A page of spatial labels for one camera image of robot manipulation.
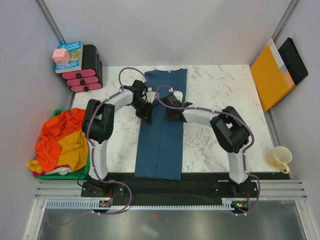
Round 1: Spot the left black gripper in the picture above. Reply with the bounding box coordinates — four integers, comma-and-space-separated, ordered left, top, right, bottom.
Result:
130, 99, 155, 125

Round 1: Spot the blue t shirt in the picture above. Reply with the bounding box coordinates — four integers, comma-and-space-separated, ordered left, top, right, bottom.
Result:
134, 68, 188, 180

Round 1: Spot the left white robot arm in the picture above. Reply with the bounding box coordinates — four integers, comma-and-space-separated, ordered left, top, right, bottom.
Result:
82, 80, 156, 197

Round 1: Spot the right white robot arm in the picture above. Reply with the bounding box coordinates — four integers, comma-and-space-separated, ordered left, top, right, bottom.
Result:
159, 91, 255, 197

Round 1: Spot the pink black drawer unit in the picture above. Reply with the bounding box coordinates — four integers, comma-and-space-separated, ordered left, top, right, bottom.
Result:
61, 44, 103, 93

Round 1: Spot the yellow t shirt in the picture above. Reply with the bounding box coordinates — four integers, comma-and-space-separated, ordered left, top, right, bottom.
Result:
26, 130, 89, 175

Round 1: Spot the green plastic bin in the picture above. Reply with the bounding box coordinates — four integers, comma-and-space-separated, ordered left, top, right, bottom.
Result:
34, 109, 91, 180

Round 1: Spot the blue storey treehouse book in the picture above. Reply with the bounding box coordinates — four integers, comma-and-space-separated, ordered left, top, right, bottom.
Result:
55, 41, 83, 74

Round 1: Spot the pink cube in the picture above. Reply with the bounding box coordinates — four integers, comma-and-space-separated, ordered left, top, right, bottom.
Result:
52, 48, 70, 66

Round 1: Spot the white red t shirt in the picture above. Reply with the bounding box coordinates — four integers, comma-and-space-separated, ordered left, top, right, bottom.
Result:
45, 166, 71, 176

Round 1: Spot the orange t shirt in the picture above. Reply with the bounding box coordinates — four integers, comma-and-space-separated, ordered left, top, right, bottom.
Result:
35, 107, 87, 173

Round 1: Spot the orange folder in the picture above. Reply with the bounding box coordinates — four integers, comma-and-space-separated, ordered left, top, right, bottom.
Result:
250, 39, 296, 112

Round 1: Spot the yellow mug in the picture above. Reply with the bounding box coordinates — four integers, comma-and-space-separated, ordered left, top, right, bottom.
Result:
266, 146, 293, 174

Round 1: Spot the black folder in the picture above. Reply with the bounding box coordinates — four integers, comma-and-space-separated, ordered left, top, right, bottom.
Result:
278, 37, 309, 85

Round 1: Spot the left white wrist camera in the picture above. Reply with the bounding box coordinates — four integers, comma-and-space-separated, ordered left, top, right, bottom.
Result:
145, 87, 157, 104

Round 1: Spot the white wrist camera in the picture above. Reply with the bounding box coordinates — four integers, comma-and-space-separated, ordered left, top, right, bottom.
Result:
145, 87, 157, 104
169, 87, 184, 103

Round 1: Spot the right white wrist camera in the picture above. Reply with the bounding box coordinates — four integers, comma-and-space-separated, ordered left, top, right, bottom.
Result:
169, 87, 184, 103

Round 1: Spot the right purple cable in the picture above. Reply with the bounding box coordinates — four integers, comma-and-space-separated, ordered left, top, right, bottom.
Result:
155, 84, 262, 217

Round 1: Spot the purple cable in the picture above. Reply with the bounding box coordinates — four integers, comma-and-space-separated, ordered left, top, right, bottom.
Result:
155, 84, 262, 217
44, 66, 153, 228

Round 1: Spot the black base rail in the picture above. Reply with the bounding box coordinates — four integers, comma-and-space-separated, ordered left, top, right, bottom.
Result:
81, 172, 259, 205

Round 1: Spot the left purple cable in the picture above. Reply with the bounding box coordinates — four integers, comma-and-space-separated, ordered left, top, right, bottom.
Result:
44, 66, 153, 228

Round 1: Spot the white slotted cable duct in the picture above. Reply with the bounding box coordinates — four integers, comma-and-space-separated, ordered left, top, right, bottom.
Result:
45, 199, 235, 211

